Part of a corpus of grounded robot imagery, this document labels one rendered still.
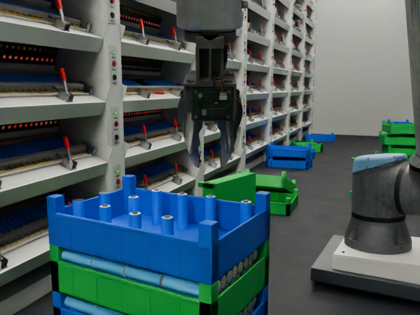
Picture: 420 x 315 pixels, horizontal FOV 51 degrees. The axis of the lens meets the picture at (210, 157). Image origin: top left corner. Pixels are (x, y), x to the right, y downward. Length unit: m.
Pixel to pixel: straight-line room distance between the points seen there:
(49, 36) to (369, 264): 1.04
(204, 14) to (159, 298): 0.38
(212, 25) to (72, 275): 0.44
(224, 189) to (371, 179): 0.64
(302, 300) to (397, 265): 0.27
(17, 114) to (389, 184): 0.98
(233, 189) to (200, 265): 1.22
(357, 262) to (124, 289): 0.79
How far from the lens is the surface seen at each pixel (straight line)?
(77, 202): 0.73
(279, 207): 2.00
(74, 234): 0.71
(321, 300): 1.28
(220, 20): 0.58
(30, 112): 1.17
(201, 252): 0.57
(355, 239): 1.37
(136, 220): 0.65
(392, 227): 1.34
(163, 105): 1.76
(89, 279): 0.72
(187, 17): 0.59
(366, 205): 1.33
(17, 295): 1.27
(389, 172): 1.30
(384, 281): 1.29
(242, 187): 1.84
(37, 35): 1.21
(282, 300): 1.25
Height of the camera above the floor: 0.57
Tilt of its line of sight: 9 degrees down
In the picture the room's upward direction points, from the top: straight up
